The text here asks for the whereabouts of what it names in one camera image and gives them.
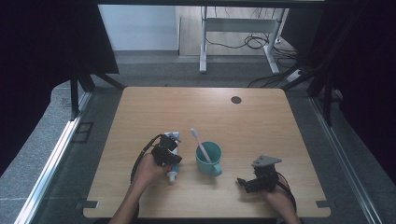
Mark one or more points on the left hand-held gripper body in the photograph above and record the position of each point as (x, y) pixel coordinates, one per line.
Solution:
(161, 155)

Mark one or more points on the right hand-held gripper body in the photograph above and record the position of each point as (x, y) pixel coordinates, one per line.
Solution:
(264, 179)

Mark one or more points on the white blue toothpaste tube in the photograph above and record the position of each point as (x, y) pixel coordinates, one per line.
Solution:
(175, 169)

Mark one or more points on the pink toothbrush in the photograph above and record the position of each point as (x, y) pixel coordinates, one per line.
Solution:
(200, 144)

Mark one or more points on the teal cup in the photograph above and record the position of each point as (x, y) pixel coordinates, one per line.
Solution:
(208, 165)

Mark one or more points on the person's left hand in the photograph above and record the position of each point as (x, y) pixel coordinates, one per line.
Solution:
(148, 171)

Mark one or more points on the person's right hand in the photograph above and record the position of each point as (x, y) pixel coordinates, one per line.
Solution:
(278, 197)

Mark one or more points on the dark round table grommet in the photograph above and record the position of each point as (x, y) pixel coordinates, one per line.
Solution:
(236, 100)

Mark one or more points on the black metal stand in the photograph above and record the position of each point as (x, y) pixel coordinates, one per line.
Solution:
(74, 99)
(327, 102)

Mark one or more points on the white power strip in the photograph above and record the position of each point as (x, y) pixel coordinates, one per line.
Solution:
(294, 75)

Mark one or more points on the dark curtain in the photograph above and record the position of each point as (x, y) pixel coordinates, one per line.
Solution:
(367, 77)
(37, 62)

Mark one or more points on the aluminium rail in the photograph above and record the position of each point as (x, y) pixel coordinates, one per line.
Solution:
(345, 161)
(46, 171)

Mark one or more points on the grey table corner bracket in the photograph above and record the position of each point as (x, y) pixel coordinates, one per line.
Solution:
(88, 204)

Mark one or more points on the white desk frame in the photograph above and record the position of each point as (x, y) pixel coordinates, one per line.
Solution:
(239, 24)

